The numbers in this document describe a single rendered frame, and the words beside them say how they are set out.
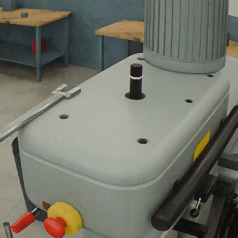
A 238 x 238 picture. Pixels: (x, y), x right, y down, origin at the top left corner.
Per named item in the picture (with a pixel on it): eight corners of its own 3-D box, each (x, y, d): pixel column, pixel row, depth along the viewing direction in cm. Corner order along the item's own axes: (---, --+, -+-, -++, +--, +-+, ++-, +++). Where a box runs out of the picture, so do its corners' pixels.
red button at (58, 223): (61, 244, 62) (59, 227, 60) (42, 234, 64) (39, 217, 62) (73, 234, 65) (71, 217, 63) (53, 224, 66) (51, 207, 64)
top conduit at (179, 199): (168, 235, 60) (171, 219, 59) (144, 227, 62) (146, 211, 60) (244, 119, 95) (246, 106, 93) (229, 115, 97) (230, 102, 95)
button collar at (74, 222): (77, 240, 64) (75, 215, 62) (49, 227, 67) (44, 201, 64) (84, 234, 66) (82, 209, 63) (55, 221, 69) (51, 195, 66)
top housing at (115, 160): (137, 255, 62) (144, 178, 54) (14, 200, 73) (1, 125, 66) (227, 132, 98) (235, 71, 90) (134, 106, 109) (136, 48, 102)
